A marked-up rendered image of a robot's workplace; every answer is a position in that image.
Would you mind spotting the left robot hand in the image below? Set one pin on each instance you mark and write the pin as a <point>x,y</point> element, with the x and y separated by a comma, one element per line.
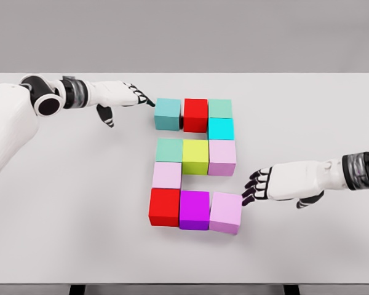
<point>118,92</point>

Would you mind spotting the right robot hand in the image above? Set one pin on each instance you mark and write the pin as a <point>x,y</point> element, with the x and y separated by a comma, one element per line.
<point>290,181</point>

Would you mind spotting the teal cube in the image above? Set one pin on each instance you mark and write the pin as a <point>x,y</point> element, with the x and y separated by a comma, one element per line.
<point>166,113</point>

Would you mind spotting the pink cube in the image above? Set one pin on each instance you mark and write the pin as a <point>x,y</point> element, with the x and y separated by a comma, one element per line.
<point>166,174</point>
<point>222,156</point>
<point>225,212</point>

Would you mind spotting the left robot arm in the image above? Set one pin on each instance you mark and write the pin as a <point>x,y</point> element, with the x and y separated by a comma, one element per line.
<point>15,116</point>

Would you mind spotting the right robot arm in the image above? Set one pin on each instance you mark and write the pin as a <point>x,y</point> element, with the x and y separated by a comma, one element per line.
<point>350,173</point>

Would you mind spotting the sea-green cube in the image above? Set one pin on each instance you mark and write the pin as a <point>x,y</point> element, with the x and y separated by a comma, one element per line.
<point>220,108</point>
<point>169,149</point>

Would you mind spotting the red cube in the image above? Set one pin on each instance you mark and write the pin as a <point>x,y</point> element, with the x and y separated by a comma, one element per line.
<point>195,114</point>
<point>163,206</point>

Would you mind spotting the cyan cube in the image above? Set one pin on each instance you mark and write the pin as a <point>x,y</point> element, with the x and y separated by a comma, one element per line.
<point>220,129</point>

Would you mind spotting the yellow-green cube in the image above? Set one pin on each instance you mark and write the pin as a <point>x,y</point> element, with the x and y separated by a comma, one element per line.
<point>195,156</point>

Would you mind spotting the magenta cube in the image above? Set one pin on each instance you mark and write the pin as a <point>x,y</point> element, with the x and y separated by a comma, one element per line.
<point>194,209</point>

